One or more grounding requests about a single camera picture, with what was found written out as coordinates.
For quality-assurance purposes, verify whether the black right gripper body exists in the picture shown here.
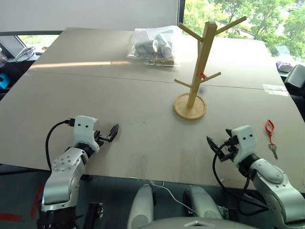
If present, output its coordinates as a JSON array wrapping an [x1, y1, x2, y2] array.
[[217, 135, 239, 163]]

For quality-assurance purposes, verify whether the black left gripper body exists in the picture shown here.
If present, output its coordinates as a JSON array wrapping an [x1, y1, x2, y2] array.
[[92, 129, 108, 147]]

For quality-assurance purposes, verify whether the wooden tree hanger stand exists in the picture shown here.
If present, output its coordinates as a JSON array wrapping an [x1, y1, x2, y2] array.
[[173, 16, 248, 121]]

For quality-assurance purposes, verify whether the silver right robot leg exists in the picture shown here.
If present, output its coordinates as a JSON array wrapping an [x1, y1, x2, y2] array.
[[183, 184, 224, 220]]

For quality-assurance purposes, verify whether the silver robot leg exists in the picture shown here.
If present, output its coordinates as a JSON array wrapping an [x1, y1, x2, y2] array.
[[126, 184, 157, 229], [183, 184, 224, 220]]

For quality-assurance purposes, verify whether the clear tape patch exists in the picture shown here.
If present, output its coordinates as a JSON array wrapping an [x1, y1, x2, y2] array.
[[262, 83, 289, 97]]

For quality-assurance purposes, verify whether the silver left robot leg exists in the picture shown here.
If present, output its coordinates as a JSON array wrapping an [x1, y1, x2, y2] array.
[[126, 184, 157, 229]]

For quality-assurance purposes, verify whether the grey robot torso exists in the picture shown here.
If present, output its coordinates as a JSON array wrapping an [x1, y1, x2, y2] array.
[[140, 215, 265, 229]]

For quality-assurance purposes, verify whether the clear bag with brown contents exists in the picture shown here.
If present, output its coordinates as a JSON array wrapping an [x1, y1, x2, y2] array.
[[142, 56, 182, 68]]

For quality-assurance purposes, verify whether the black office chair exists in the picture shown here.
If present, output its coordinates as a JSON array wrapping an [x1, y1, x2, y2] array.
[[284, 64, 305, 96]]

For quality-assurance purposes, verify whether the purple cloth item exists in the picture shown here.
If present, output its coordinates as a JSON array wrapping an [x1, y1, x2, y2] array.
[[276, 60, 293, 69]]

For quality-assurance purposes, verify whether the red floor tape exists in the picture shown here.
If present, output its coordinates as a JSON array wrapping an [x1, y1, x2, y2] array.
[[30, 183, 45, 219]]

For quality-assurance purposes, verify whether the clear bag with rolls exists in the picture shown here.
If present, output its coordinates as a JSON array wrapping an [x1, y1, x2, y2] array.
[[126, 24, 182, 61]]

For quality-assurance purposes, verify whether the blue plastic object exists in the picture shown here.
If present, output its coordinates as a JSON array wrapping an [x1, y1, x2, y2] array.
[[0, 73, 10, 90]]

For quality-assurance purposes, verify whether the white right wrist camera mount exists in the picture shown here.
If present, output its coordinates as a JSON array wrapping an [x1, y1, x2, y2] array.
[[229, 125, 258, 167]]

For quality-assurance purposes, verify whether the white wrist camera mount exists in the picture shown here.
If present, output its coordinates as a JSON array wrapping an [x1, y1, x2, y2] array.
[[72, 115, 101, 153], [229, 125, 258, 167]]

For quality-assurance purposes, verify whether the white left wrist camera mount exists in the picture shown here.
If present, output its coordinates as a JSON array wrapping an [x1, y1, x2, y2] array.
[[72, 115, 101, 153]]

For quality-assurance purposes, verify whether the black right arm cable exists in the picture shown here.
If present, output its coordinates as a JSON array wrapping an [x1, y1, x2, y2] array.
[[213, 142, 270, 217]]

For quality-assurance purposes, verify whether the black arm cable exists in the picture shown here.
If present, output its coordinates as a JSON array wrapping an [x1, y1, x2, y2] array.
[[213, 142, 270, 217], [45, 118, 75, 171]]

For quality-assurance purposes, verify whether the silver key with red strap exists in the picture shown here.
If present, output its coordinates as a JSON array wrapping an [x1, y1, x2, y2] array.
[[264, 119, 278, 160]]

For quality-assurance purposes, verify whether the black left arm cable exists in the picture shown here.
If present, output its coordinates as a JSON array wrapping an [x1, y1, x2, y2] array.
[[45, 118, 75, 171]]

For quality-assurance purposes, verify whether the thin white floor cable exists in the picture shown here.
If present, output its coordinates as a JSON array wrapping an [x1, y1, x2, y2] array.
[[150, 180, 194, 213]]

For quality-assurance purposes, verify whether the black stand post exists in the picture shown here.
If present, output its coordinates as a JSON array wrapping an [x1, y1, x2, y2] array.
[[81, 202, 105, 229]]

